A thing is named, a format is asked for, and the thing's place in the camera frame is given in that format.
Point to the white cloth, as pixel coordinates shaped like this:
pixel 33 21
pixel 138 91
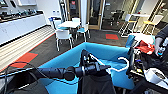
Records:
pixel 145 36

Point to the wooden framed glass door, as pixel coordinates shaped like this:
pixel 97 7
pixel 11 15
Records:
pixel 95 13

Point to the white high table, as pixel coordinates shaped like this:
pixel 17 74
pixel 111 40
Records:
pixel 140 15

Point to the blue sofa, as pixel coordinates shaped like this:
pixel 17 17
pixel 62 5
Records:
pixel 66 60

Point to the yellow seat bar stool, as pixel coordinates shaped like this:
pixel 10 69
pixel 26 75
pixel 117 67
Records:
pixel 154 20

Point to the red cloth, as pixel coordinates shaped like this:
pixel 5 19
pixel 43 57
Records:
pixel 145 47

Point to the person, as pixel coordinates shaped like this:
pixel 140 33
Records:
pixel 162 35

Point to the wooden door red sign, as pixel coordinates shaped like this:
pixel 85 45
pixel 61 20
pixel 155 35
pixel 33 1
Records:
pixel 74 8

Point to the white bar stool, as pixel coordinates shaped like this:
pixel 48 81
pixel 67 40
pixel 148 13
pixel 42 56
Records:
pixel 128 20

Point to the black office chair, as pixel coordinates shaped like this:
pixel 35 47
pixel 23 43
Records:
pixel 117 18

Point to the white square table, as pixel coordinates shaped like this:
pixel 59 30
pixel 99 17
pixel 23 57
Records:
pixel 69 24

